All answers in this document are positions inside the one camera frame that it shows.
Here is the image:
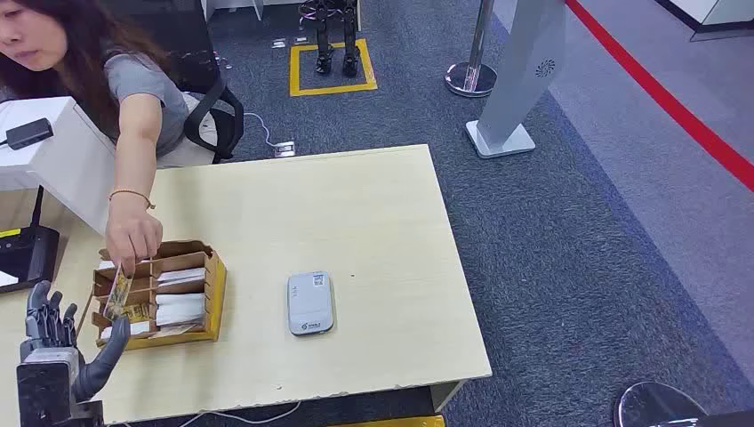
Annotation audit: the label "person's left hand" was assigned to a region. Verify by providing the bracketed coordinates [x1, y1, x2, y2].
[106, 197, 164, 278]

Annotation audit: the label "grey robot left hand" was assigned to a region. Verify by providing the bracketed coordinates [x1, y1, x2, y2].
[16, 281, 132, 427]

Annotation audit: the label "golden patterned ID card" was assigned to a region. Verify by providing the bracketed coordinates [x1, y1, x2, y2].
[102, 265, 135, 322]

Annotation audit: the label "cardboard card organizer box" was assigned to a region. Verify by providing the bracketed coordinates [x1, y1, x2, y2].
[91, 239, 228, 353]

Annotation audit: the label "beige card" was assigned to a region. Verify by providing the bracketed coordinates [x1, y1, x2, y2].
[149, 324, 198, 339]

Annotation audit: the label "person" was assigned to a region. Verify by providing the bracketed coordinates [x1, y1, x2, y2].
[0, 0, 216, 278]

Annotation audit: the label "grey card reader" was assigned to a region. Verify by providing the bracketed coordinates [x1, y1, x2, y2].
[286, 270, 336, 337]

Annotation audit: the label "white podium box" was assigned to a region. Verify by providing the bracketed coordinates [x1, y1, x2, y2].
[0, 97, 119, 237]

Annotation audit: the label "small black device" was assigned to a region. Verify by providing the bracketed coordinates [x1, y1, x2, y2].
[5, 117, 54, 150]

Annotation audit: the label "black office chair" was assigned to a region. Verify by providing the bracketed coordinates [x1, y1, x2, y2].
[102, 0, 245, 165]

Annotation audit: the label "yellow floor tape square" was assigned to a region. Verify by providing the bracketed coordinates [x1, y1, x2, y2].
[289, 38, 379, 98]

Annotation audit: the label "black humanoid robot legs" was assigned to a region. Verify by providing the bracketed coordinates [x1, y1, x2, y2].
[297, 0, 362, 77]

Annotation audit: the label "white desk leg panel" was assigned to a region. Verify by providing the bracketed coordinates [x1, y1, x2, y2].
[429, 382, 467, 413]

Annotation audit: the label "grey kiosk stand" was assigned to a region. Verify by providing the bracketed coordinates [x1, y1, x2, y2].
[465, 0, 568, 160]

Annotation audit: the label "red floor tape line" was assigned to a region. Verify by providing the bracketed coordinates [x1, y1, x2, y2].
[564, 0, 754, 193]

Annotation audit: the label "round chrome base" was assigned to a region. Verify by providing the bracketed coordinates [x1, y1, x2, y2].
[614, 382, 711, 427]

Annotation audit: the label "white cabinet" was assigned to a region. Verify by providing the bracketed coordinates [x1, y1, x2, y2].
[654, 0, 754, 43]

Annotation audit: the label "thin orange bracelet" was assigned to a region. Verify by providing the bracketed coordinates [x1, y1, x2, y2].
[108, 188, 156, 210]

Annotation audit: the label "white floor cable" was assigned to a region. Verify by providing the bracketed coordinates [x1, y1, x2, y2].
[243, 111, 278, 149]

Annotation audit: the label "white cable under desk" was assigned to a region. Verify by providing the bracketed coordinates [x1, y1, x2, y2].
[176, 400, 301, 427]

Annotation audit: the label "chrome stanchion post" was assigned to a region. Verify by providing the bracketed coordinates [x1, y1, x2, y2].
[445, 0, 499, 99]

